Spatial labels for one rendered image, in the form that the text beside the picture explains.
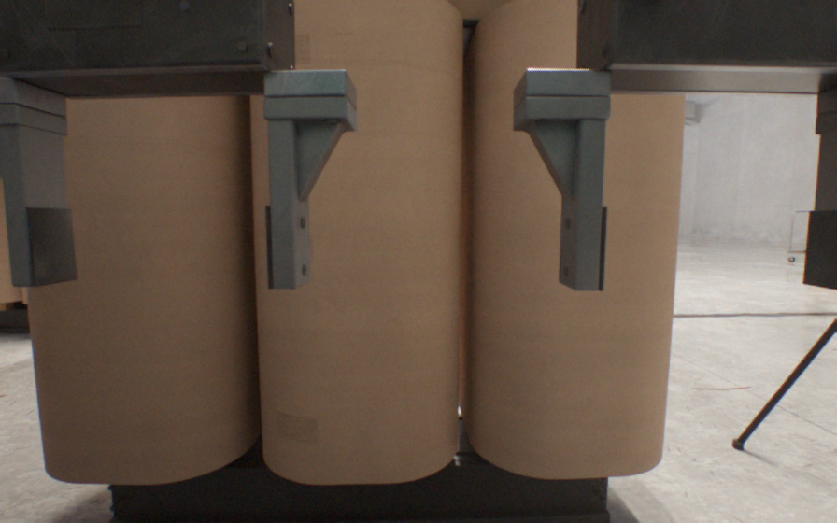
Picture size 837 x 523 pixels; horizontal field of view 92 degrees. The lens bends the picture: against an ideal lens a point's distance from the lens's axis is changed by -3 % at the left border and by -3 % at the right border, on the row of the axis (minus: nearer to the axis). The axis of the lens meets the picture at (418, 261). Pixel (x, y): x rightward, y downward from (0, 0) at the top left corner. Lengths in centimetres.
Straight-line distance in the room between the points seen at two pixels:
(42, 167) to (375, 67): 57
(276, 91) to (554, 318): 66
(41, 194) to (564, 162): 27
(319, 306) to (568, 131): 60
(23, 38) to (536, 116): 24
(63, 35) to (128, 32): 3
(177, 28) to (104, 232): 68
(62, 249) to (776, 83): 38
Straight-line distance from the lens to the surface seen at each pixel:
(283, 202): 21
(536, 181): 77
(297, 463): 88
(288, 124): 21
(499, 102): 83
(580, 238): 21
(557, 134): 22
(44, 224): 29
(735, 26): 24
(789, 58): 25
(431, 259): 75
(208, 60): 22
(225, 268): 88
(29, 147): 29
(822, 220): 30
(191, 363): 88
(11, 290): 340
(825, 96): 31
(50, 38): 27
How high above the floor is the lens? 69
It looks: 6 degrees down
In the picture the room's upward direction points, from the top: straight up
